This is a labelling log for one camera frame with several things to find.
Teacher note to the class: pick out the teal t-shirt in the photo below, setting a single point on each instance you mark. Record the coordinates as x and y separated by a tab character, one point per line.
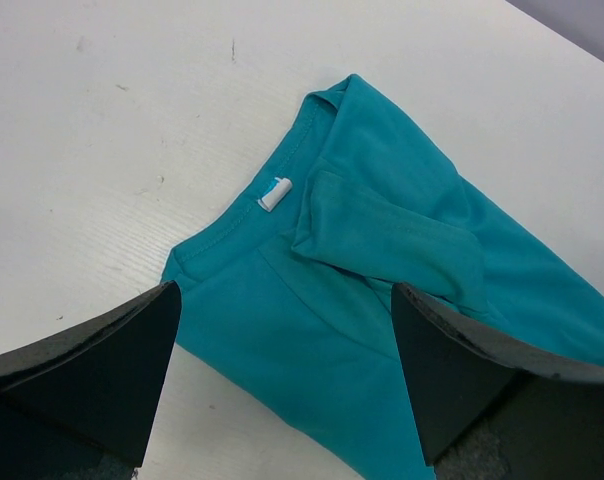
288	293

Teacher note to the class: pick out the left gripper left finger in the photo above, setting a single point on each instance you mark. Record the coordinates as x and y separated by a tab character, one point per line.
80	404

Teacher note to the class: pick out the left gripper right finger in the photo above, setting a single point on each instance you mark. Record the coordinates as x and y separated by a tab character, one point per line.
489	406

